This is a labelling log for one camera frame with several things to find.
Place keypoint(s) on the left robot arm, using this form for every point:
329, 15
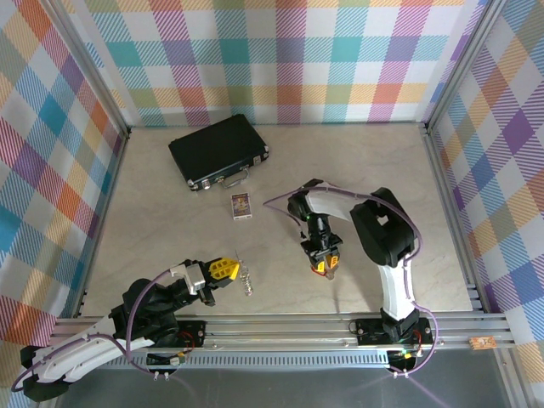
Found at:
76, 361

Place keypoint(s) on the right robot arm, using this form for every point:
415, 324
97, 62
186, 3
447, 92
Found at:
382, 229

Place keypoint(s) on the black power connector block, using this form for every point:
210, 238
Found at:
401, 357
166, 360

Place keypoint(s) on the playing card box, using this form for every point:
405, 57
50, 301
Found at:
241, 207

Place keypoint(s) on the black briefcase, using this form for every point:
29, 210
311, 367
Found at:
217, 146

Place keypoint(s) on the grey metal shelf plate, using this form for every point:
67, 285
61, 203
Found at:
276, 391

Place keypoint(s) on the small orange circuit board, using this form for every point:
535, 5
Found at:
482, 343

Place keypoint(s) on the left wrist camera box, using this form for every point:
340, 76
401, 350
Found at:
195, 278

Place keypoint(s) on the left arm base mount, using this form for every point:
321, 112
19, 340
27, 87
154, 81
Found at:
193, 333

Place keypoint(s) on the aluminium front rail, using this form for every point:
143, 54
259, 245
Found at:
276, 336

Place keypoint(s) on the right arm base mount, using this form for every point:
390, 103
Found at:
370, 333

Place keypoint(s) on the aluminium side rail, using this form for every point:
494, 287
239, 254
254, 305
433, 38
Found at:
442, 191
112, 191

